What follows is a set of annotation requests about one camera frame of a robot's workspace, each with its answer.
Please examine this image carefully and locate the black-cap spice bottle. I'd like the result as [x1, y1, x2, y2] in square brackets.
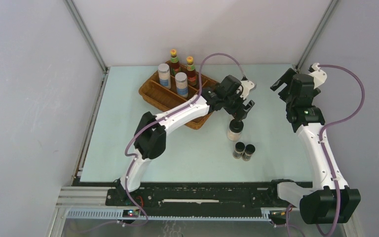
[227, 119, 244, 141]

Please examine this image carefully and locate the small black-cap bottle left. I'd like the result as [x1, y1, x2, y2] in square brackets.
[232, 142, 245, 159]

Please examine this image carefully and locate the clear-lid white spice jar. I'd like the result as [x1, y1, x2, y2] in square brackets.
[157, 63, 171, 89]

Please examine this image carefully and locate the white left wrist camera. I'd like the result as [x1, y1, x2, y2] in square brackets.
[238, 77, 257, 100]

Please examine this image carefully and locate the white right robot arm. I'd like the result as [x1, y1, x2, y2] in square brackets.
[267, 63, 361, 224]

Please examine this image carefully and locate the red sauce bottle yellow cap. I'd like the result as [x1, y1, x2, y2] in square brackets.
[170, 49, 181, 76]

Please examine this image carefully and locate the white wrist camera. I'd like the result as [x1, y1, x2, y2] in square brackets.
[238, 77, 257, 100]
[308, 63, 327, 89]

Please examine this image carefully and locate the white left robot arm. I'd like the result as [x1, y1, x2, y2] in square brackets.
[115, 75, 256, 206]

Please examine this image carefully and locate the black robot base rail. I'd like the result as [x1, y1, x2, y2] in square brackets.
[105, 182, 289, 218]

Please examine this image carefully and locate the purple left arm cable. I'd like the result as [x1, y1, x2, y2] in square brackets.
[124, 53, 247, 226]

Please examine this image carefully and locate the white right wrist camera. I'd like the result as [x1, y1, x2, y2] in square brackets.
[308, 63, 327, 89]

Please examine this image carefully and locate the clear-lid blue-label spice jar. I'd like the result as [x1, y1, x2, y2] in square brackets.
[175, 72, 189, 98]

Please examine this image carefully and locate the small black-cap bottle right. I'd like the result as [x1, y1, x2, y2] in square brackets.
[242, 144, 256, 161]

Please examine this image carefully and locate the brown wicker divided tray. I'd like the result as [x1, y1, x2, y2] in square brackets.
[136, 69, 218, 132]

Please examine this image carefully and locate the small black-cap bottle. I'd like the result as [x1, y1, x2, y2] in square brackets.
[232, 142, 245, 159]
[242, 144, 256, 161]

